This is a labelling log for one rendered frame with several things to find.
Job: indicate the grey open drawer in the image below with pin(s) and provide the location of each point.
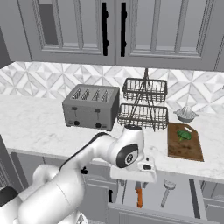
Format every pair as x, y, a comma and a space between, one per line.
151, 215

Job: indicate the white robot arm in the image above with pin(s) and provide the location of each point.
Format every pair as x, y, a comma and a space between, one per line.
55, 186

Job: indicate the grey citrus juicer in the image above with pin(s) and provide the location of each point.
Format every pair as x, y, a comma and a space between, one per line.
186, 115

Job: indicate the grey base drawer stack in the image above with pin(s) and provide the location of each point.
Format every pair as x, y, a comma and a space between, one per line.
214, 201

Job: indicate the grey wall cupboard door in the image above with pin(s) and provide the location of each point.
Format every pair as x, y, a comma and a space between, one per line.
73, 29
172, 29

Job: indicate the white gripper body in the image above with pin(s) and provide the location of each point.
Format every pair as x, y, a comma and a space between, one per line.
131, 174

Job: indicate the black drawer knob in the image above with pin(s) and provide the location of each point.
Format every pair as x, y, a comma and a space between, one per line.
84, 170

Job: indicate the brown wooden cutting board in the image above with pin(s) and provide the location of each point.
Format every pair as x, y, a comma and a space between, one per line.
183, 148

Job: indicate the green broccoli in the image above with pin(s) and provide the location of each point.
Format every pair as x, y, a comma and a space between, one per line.
184, 135

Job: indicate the grey base cupboard door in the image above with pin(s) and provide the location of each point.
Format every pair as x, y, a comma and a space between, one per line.
96, 195

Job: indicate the grey four-slot toaster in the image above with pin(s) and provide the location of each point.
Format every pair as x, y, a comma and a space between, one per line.
90, 112

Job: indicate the grey side wall cupboard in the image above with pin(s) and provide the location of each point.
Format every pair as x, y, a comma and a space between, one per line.
11, 29

